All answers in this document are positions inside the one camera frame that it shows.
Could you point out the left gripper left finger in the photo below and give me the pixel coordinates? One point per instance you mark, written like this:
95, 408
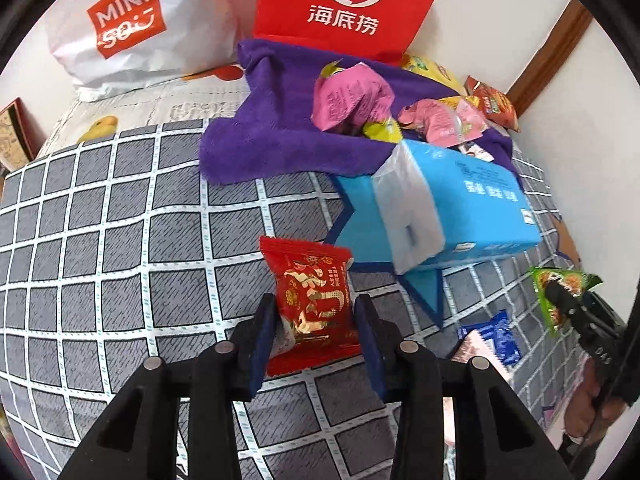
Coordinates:
136, 435

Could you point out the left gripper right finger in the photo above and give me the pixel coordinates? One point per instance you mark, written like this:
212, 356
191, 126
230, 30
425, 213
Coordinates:
496, 437

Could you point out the green snack packet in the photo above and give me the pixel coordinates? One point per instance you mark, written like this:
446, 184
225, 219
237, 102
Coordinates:
560, 293

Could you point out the red gold snack packet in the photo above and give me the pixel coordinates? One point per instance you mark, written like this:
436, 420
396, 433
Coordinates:
314, 304

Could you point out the pink white candy packet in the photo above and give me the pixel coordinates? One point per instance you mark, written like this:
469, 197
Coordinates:
473, 150

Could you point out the pink peach snack packet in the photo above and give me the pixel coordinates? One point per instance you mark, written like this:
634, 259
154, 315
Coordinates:
440, 125

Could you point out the magenta yellow snack bag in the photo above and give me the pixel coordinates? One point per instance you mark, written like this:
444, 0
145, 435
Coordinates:
354, 101

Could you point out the small yellow snack packet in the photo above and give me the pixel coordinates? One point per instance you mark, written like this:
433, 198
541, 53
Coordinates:
453, 101

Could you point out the right hand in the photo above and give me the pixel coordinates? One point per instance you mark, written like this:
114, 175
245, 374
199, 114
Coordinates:
581, 419

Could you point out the pale pink snack packet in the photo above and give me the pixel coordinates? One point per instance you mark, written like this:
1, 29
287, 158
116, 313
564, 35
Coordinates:
472, 345

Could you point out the blue snack packet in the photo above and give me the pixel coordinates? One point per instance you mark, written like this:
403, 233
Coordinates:
497, 334

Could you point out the blue tissue pack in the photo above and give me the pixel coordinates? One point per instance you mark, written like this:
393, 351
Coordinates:
441, 208

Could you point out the orange chips bag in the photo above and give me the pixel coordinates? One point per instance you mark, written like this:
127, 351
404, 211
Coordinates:
494, 104

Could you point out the cardboard boxes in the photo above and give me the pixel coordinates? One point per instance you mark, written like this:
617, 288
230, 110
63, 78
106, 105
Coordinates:
18, 144

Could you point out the yellow chips bag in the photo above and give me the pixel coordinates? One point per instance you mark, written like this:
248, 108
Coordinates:
428, 68

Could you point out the purple towel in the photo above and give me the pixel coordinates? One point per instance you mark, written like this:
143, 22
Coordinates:
272, 133

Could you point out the red Haidilao paper bag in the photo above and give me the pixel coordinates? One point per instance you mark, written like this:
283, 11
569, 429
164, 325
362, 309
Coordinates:
380, 30

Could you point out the white Miniso plastic bag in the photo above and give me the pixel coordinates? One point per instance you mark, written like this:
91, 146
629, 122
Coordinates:
110, 47

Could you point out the brown wooden door frame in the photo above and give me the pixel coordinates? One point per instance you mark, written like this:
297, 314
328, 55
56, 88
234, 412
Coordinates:
563, 38

